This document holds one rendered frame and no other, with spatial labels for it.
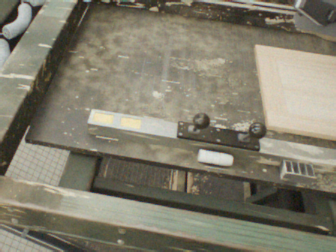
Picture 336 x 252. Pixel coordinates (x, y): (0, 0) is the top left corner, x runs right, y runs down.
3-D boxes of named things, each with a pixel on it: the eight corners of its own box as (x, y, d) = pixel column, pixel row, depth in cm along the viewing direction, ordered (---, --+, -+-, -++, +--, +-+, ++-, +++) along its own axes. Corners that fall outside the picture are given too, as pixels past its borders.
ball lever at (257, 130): (249, 148, 85) (268, 139, 72) (233, 145, 85) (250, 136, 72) (250, 133, 86) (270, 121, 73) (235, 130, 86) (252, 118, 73)
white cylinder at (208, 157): (197, 163, 85) (229, 169, 84) (199, 156, 83) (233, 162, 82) (197, 154, 87) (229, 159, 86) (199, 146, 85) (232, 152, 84)
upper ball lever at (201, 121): (199, 139, 86) (211, 129, 73) (184, 137, 86) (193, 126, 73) (201, 125, 87) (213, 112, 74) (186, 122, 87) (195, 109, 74)
